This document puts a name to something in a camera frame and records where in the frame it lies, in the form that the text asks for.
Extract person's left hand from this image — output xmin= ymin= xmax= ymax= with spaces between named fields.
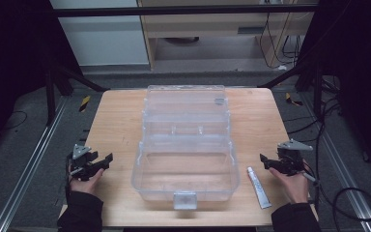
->
xmin=69 ymin=167 xmax=106 ymax=195

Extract clear plastic storage box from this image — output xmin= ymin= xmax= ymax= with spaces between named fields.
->
xmin=130 ymin=84 xmax=242 ymax=212

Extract light wooden desk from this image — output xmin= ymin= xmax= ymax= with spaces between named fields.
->
xmin=136 ymin=0 xmax=319 ymax=70

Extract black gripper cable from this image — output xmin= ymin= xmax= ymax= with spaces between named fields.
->
xmin=64 ymin=154 xmax=74 ymax=202
xmin=302 ymin=167 xmax=371 ymax=224

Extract thin black floor cable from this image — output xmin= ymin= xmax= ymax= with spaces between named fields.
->
xmin=1 ymin=109 xmax=29 ymax=132

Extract white ointment tube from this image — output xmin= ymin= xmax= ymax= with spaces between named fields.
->
xmin=245 ymin=165 xmax=272 ymax=210

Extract white cabinet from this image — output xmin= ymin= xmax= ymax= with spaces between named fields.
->
xmin=49 ymin=0 xmax=151 ymax=68

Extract aluminium floor rail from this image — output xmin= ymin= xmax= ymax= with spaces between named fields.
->
xmin=299 ymin=92 xmax=371 ymax=232
xmin=0 ymin=96 xmax=71 ymax=232

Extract dark curtain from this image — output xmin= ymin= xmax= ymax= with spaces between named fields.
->
xmin=0 ymin=0 xmax=83 ymax=159
xmin=300 ymin=0 xmax=371 ymax=180

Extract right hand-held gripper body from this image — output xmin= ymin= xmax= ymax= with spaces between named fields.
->
xmin=270 ymin=138 xmax=314 ymax=177

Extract black horizontal metal bar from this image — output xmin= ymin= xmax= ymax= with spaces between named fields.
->
xmin=51 ymin=4 xmax=319 ymax=18

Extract black metal stand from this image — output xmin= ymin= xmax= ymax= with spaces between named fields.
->
xmin=257 ymin=57 xmax=325 ymax=120
xmin=43 ymin=59 xmax=111 ymax=128

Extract black floor cables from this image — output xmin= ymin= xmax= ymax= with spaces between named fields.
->
xmin=282 ymin=96 xmax=344 ymax=144

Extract person's right hand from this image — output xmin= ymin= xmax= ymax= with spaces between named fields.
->
xmin=268 ymin=165 xmax=311 ymax=205

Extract yellow black floor tape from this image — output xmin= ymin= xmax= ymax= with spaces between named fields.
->
xmin=284 ymin=92 xmax=304 ymax=107
xmin=78 ymin=95 xmax=92 ymax=113

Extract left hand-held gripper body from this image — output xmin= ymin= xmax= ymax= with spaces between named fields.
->
xmin=67 ymin=143 xmax=106 ymax=182

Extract black cables under desk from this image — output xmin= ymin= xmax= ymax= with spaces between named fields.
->
xmin=258 ymin=12 xmax=305 ymax=70

